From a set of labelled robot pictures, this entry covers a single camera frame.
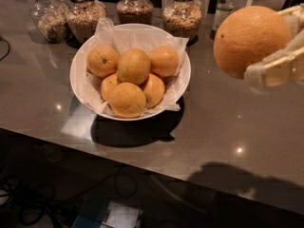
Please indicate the orange at back right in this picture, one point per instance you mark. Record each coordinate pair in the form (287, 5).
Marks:
(164, 60)

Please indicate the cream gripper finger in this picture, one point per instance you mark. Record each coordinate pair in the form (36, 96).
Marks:
(294, 17)
(279, 68)

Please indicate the far left glass cereal jar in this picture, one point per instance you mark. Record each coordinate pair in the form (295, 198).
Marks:
(50, 18)

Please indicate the orange at centre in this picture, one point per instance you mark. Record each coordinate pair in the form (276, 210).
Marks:
(134, 66)

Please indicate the orange at back left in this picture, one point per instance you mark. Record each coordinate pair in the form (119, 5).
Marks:
(102, 61)

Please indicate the hidden orange at bottom right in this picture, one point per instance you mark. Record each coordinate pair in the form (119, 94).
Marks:
(153, 89)

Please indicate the dark glass bottle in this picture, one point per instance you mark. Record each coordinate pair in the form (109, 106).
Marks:
(223, 9)

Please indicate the small orange at lower left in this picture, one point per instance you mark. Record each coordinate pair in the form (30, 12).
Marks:
(108, 84)

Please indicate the white ceramic bowl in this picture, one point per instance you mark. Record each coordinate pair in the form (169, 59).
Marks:
(77, 76)

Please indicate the large orange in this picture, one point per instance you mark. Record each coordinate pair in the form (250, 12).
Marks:
(247, 36)

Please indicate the orange at front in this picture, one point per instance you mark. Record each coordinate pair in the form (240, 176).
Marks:
(127, 100)

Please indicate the blue and white box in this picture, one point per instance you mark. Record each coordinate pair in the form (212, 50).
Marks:
(104, 213)

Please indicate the white paper bowl liner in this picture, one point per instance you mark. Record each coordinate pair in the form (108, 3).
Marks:
(133, 37)

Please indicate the glass cereal jar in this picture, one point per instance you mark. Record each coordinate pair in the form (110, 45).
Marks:
(83, 18)
(135, 11)
(182, 18)
(50, 18)

